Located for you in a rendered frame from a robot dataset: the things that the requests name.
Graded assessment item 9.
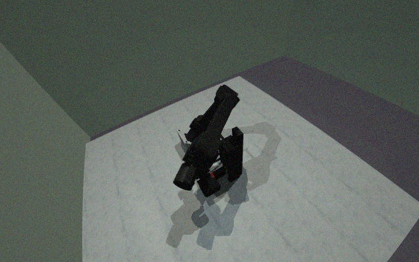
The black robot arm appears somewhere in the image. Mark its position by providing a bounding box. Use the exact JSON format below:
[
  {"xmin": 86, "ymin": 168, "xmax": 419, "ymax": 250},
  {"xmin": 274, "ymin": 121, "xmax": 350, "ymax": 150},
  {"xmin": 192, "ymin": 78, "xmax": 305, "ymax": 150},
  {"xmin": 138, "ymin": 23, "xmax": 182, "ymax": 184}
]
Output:
[{"xmin": 173, "ymin": 85, "xmax": 240, "ymax": 191}]

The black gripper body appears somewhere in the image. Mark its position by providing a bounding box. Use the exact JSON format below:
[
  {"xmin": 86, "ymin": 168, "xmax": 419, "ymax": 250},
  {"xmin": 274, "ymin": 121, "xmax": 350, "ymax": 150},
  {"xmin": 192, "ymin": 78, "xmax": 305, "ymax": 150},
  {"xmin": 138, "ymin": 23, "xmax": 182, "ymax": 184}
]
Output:
[{"xmin": 198, "ymin": 168, "xmax": 220, "ymax": 197}]

